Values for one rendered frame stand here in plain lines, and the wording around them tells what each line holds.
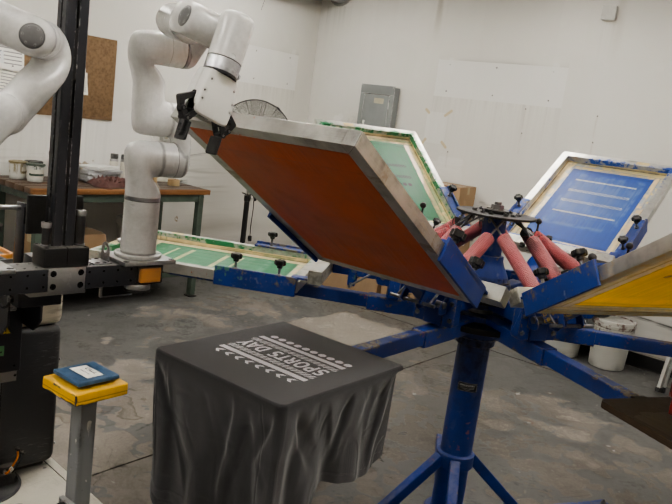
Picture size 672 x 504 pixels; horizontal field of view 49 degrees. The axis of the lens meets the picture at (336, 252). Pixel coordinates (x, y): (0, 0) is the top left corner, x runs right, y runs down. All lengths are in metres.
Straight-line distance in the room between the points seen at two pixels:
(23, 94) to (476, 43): 5.27
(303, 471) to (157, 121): 0.97
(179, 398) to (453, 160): 5.05
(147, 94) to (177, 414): 0.83
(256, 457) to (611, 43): 5.00
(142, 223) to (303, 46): 5.64
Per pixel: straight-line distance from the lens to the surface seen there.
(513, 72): 6.46
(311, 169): 1.72
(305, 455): 1.79
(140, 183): 2.00
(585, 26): 6.29
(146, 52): 1.98
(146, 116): 2.01
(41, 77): 1.78
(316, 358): 1.95
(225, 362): 1.85
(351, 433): 1.91
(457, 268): 1.95
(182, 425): 1.90
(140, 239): 2.03
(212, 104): 1.57
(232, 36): 1.59
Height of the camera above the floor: 1.58
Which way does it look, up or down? 10 degrees down
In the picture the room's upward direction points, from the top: 8 degrees clockwise
